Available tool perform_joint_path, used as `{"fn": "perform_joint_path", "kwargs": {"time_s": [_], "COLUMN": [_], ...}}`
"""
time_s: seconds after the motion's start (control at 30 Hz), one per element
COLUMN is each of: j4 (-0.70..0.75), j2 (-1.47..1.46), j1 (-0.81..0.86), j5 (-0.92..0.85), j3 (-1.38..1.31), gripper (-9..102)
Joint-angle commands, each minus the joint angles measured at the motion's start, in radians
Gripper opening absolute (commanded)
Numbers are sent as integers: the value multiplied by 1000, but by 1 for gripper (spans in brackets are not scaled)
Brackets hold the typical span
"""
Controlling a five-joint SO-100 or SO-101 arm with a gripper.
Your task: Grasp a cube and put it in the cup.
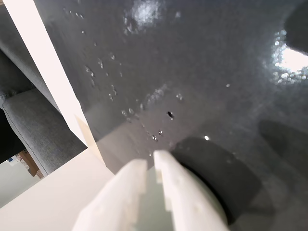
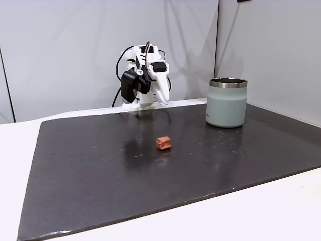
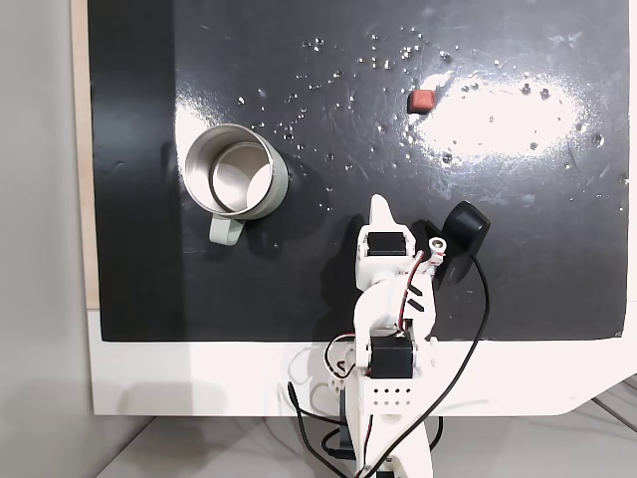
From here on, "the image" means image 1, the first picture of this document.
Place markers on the brown cardboard box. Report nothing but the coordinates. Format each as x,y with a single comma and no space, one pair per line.
30,163

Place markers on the grey fabric sofa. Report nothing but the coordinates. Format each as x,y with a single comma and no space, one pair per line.
26,120

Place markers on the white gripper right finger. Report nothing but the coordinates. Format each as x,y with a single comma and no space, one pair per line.
183,199

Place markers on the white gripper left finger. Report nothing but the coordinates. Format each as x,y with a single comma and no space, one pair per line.
113,202

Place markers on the white flat panel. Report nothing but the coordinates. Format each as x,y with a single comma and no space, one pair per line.
48,197

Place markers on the white beam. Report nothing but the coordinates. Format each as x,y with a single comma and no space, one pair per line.
45,62

